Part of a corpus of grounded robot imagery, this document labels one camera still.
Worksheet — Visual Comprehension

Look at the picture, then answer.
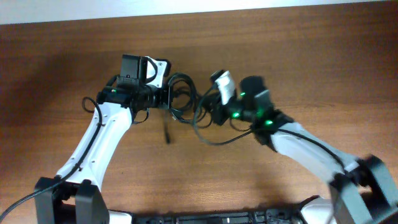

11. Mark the camera cable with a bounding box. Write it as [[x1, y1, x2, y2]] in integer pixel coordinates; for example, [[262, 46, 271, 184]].
[[0, 96, 105, 222], [192, 83, 348, 224]]

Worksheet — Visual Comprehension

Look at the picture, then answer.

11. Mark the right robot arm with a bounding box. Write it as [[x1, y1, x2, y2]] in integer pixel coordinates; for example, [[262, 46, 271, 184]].
[[210, 72, 397, 223]]

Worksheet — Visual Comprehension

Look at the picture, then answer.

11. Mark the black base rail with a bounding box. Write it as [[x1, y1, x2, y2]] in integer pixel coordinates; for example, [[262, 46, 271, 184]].
[[132, 208, 306, 224]]

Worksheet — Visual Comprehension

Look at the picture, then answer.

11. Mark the left camera cable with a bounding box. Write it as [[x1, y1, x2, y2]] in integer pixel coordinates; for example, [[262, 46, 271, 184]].
[[0, 96, 105, 222]]

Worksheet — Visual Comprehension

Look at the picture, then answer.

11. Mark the black usb cable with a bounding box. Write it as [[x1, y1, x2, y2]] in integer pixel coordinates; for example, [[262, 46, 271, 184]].
[[163, 72, 215, 145]]

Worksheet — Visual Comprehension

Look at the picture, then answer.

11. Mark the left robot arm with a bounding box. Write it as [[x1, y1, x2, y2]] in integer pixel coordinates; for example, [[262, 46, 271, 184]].
[[35, 54, 171, 223]]

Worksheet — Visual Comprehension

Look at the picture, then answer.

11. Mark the right camera cable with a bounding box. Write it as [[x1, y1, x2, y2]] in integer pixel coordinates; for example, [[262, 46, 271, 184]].
[[192, 83, 348, 224]]

